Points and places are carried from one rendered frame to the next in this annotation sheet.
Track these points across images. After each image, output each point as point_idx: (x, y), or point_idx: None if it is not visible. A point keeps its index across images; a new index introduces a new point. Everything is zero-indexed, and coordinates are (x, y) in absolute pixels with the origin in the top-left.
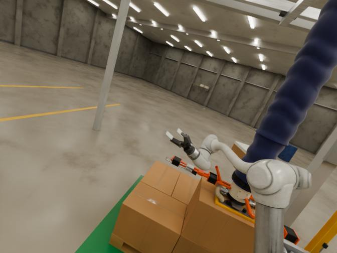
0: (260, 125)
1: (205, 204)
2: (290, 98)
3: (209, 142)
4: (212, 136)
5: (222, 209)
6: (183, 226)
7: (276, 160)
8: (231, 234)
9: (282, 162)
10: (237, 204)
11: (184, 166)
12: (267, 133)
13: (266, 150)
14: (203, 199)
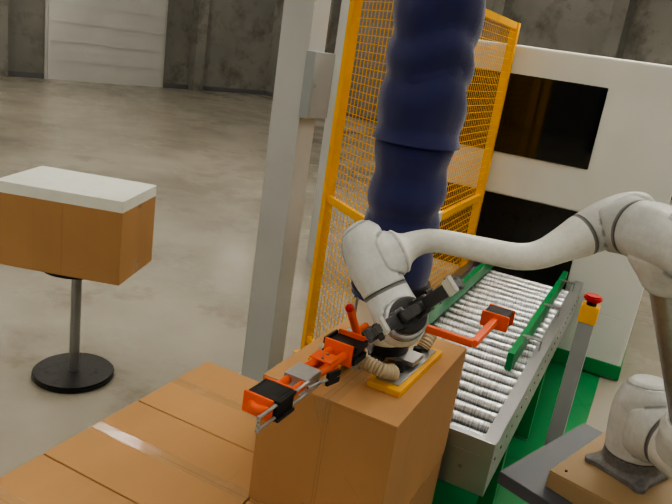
0: (406, 121)
1: (406, 417)
2: (464, 26)
3: (396, 252)
4: (375, 227)
5: (413, 390)
6: None
7: (671, 207)
8: (432, 421)
9: (663, 203)
10: (407, 351)
11: (303, 388)
12: (439, 137)
13: (440, 183)
14: (388, 414)
